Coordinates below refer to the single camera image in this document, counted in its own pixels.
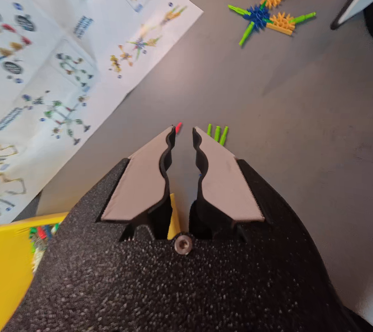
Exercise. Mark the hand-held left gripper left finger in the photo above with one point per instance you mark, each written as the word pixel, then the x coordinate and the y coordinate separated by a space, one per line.
pixel 137 192

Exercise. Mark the light green rod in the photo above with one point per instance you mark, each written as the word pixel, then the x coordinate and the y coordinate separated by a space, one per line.
pixel 209 130
pixel 223 136
pixel 237 9
pixel 217 133
pixel 246 34
pixel 303 17

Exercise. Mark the black rounded object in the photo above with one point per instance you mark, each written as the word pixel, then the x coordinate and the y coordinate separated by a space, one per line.
pixel 369 21

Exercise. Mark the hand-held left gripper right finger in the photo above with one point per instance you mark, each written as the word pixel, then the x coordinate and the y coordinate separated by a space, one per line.
pixel 230 192

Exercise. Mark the yellow plastic bin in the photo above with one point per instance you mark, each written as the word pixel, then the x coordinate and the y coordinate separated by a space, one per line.
pixel 14 250

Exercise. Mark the printed instruction sheet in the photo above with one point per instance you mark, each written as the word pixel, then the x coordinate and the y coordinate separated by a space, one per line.
pixel 72 46

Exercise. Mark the red short rod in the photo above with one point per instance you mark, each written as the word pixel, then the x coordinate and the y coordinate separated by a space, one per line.
pixel 178 128

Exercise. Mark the pile of toy building pieces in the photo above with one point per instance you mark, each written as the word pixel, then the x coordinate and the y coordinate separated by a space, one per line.
pixel 40 238

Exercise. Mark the grey desk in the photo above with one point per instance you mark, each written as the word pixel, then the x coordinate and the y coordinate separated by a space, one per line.
pixel 262 90

